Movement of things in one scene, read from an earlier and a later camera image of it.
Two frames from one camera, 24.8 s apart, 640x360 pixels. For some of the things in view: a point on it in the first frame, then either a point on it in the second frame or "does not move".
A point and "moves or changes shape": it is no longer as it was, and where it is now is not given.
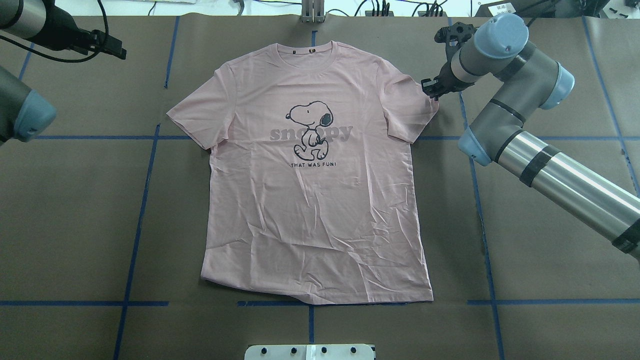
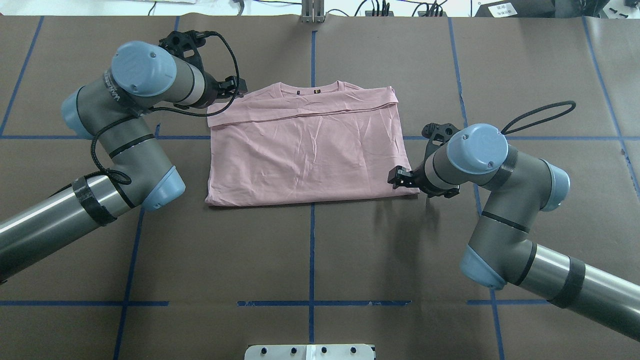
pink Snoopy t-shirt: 312,191 moves or changes shape
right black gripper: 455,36 → 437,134
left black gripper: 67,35 → 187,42
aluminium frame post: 312,11 does not move
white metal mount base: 309,352 does not move
